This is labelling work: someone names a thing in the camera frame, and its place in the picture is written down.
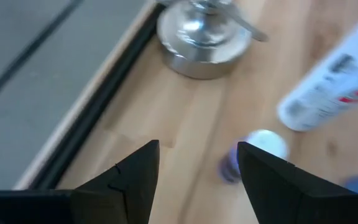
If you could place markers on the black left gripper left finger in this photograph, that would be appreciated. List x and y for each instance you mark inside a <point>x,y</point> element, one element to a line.
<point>110,199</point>

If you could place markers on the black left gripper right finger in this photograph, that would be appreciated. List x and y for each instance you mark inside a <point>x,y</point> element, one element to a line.
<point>284,199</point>

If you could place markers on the small purple paint bottle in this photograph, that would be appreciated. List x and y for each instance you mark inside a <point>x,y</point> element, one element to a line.
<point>269,141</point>

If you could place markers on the large white paint bottle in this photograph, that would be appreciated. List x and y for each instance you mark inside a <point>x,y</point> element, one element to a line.
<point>337,77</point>

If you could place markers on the silver table lamp white shade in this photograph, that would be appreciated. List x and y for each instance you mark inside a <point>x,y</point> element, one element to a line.
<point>204,43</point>

